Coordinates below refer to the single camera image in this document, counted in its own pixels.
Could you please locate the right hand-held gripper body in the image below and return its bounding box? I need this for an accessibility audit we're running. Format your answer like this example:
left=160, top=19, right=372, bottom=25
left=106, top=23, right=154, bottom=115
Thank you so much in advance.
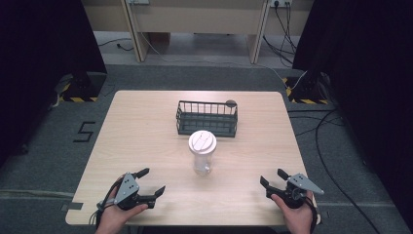
left=275, top=173, right=325, bottom=210

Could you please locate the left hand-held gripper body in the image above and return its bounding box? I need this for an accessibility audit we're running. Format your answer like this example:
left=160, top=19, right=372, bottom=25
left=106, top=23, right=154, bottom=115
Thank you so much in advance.
left=113, top=172, right=156, bottom=211

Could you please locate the person's right hand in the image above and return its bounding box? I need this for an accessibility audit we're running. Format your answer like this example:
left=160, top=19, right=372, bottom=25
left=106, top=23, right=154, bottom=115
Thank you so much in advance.
left=270, top=190, right=315, bottom=234

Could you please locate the person's left hand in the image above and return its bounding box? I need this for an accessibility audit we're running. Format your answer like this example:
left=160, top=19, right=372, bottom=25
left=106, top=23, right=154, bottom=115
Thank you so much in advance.
left=95, top=176, right=149, bottom=234

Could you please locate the grey tape strip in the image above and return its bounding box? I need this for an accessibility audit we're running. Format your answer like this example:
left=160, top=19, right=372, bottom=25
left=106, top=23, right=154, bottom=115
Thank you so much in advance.
left=60, top=201, right=85, bottom=213

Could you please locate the clear cup with white lid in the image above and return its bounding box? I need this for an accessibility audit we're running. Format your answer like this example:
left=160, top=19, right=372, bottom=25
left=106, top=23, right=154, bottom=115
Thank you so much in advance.
left=188, top=130, right=218, bottom=176

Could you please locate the black stand base hazard tape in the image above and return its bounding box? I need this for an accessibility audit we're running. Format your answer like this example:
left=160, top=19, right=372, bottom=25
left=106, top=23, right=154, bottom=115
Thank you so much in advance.
left=55, top=71, right=108, bottom=103
left=281, top=75, right=329, bottom=106

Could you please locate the black curtain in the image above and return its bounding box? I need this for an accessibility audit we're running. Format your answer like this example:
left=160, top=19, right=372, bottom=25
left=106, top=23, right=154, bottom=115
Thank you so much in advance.
left=0, top=0, right=108, bottom=169
left=291, top=0, right=413, bottom=230

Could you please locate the beige wooden desk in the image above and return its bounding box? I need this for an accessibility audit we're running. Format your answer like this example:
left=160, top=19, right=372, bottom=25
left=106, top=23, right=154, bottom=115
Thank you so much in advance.
left=81, top=0, right=316, bottom=65

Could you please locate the white power strip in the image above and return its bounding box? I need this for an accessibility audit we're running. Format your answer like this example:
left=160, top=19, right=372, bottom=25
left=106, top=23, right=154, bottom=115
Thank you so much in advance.
left=270, top=0, right=294, bottom=9

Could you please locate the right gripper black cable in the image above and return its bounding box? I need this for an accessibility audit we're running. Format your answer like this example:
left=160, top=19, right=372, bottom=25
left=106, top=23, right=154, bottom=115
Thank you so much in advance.
left=304, top=195, right=319, bottom=234

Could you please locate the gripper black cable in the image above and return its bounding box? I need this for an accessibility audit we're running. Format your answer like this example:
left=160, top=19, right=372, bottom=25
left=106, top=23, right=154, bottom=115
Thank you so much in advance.
left=304, top=195, right=319, bottom=234
left=89, top=176, right=127, bottom=229

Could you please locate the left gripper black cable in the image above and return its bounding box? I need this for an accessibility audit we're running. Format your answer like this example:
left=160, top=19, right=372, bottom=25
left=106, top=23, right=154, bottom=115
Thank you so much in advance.
left=89, top=176, right=127, bottom=229

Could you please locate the long black floor cable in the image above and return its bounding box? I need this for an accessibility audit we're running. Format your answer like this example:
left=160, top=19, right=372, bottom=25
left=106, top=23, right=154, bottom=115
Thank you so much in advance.
left=286, top=108, right=383, bottom=234

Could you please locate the black wire basket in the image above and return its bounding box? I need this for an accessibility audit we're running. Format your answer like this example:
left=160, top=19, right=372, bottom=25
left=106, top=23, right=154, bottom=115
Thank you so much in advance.
left=175, top=99, right=239, bottom=138

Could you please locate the short black floor cable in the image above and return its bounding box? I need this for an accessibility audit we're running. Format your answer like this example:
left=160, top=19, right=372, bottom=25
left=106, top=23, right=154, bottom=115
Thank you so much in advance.
left=97, top=37, right=134, bottom=53

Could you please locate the bundle of black hanging cables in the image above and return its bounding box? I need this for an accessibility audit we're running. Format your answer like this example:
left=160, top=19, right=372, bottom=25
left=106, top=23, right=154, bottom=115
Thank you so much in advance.
left=262, top=1, right=299, bottom=68

